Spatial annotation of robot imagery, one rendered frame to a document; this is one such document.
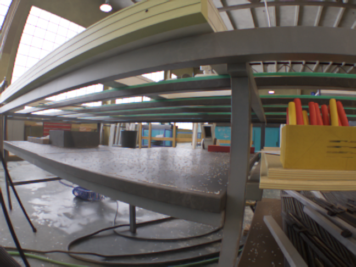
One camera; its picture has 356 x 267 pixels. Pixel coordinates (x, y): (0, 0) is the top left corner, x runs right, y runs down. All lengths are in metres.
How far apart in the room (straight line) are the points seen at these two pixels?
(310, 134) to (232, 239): 0.23
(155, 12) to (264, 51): 0.19
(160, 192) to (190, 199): 0.06
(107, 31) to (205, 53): 0.21
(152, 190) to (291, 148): 0.26
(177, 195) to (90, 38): 0.38
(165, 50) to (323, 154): 0.32
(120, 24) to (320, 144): 0.42
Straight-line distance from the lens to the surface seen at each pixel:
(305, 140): 0.34
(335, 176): 0.34
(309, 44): 0.30
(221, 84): 0.54
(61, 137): 1.26
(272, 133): 5.22
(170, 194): 0.35
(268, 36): 0.30
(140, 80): 0.81
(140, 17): 0.36
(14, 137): 7.96
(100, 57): 0.48
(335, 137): 0.36
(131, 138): 5.96
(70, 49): 0.53
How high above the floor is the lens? 0.69
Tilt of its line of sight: level
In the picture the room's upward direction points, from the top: 2 degrees clockwise
